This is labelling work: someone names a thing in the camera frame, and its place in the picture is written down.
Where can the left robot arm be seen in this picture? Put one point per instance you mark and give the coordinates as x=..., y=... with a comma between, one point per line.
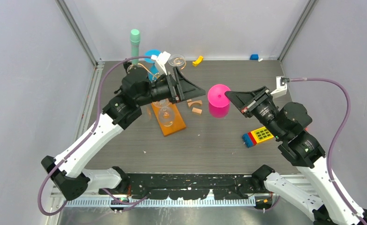
x=67, y=170

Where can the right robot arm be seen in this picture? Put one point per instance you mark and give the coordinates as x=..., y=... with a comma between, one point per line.
x=288, y=125

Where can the clear wine glass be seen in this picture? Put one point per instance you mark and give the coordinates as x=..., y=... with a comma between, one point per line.
x=177, y=60
x=165, y=113

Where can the wooden rectangular block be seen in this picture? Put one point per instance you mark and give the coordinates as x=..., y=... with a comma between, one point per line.
x=197, y=111

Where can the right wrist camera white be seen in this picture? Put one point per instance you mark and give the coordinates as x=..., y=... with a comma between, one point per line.
x=281, y=87

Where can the orange wooden rack base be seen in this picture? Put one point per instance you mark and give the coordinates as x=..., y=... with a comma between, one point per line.
x=178, y=123

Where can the blue plastic wine glass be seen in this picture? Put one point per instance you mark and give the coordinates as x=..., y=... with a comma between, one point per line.
x=150, y=62

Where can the clear wine glass front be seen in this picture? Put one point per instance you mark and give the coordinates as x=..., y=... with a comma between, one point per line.
x=165, y=113

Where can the yellow curved block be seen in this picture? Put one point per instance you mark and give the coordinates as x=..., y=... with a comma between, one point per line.
x=198, y=61

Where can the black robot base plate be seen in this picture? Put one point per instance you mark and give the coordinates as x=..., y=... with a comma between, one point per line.
x=189, y=186

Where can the colourful toy block calculator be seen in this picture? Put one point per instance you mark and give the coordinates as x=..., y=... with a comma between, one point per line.
x=256, y=136

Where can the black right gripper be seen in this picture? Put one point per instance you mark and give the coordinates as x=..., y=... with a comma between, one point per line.
x=246, y=101

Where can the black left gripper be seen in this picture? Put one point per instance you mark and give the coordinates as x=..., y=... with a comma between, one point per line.
x=184, y=90

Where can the small blue block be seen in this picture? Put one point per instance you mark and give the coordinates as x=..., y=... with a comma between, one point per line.
x=254, y=57

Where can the aluminium frame rail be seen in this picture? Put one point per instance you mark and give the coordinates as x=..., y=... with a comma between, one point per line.
x=76, y=30

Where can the clear wine glass back right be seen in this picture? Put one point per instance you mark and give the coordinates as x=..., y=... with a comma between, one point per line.
x=177, y=60

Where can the green microphone on tripod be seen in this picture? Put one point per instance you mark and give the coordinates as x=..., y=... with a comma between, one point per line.
x=135, y=38

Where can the wooden arch block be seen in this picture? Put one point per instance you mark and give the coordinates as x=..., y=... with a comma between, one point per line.
x=194, y=103

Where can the pink plastic wine glass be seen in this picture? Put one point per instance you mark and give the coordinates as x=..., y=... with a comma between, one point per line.
x=219, y=104

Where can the gold wire wine glass rack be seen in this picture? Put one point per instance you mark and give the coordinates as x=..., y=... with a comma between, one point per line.
x=141, y=65

